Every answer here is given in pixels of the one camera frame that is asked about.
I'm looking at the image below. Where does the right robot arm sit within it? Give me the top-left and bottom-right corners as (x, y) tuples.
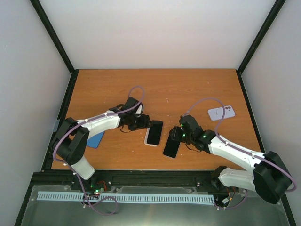
(169, 115), (293, 204)

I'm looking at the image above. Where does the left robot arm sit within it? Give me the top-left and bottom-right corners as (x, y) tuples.
(50, 97), (151, 190)

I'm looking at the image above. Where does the lilac phone case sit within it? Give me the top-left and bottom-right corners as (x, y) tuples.
(207, 105), (236, 121)

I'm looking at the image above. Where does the blue smartphone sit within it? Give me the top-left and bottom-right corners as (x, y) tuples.
(87, 132), (104, 149)

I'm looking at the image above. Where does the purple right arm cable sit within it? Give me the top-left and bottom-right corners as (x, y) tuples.
(183, 97), (298, 210)

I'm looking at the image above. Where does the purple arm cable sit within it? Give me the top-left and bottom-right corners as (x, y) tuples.
(183, 97), (298, 210)
(52, 86), (145, 216)

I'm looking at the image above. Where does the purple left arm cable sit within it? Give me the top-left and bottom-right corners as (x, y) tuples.
(52, 86), (145, 216)

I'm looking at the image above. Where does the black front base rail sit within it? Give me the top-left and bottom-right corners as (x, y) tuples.
(30, 166), (225, 194)

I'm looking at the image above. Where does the light blue cable duct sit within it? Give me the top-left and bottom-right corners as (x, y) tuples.
(36, 191), (214, 205)

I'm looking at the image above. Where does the black left frame post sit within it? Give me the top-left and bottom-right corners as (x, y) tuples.
(30, 0), (76, 71)

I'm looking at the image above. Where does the black frame post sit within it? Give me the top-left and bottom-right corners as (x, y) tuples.
(30, 0), (76, 71)
(237, 0), (286, 73)

